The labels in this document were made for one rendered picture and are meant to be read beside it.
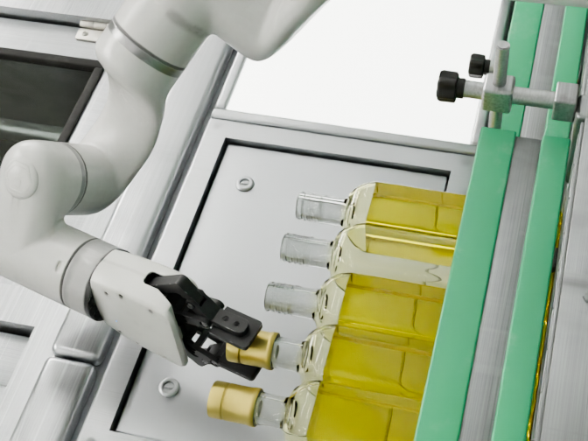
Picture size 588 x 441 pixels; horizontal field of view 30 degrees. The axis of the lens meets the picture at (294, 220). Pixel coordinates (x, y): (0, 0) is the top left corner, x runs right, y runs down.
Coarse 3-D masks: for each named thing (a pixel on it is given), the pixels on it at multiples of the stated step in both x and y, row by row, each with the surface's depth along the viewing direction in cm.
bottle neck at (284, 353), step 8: (280, 344) 101; (288, 344) 101; (296, 344) 101; (272, 352) 101; (280, 352) 101; (288, 352) 100; (296, 352) 100; (272, 360) 101; (280, 360) 101; (288, 360) 100; (296, 360) 100; (288, 368) 101; (296, 368) 101
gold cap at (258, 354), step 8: (256, 336) 101; (264, 336) 101; (272, 336) 101; (280, 336) 103; (256, 344) 101; (264, 344) 101; (272, 344) 101; (232, 352) 101; (240, 352) 101; (248, 352) 101; (256, 352) 101; (264, 352) 100; (232, 360) 102; (240, 360) 102; (248, 360) 101; (256, 360) 101; (264, 360) 101; (272, 368) 102
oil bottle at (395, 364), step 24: (312, 336) 100; (336, 336) 99; (360, 336) 99; (384, 336) 99; (312, 360) 98; (336, 360) 98; (360, 360) 98; (384, 360) 97; (408, 360) 97; (360, 384) 97; (384, 384) 96; (408, 384) 96
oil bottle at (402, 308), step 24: (336, 288) 102; (360, 288) 102; (384, 288) 102; (408, 288) 102; (432, 288) 102; (312, 312) 103; (336, 312) 101; (360, 312) 101; (384, 312) 100; (408, 312) 100; (432, 312) 100; (408, 336) 100; (432, 336) 99
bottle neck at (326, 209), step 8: (304, 192) 112; (304, 200) 111; (312, 200) 111; (320, 200) 111; (328, 200) 111; (336, 200) 111; (296, 208) 111; (304, 208) 111; (312, 208) 111; (320, 208) 111; (328, 208) 111; (336, 208) 111; (296, 216) 112; (304, 216) 112; (312, 216) 111; (320, 216) 111; (328, 216) 111; (336, 216) 111; (336, 224) 111
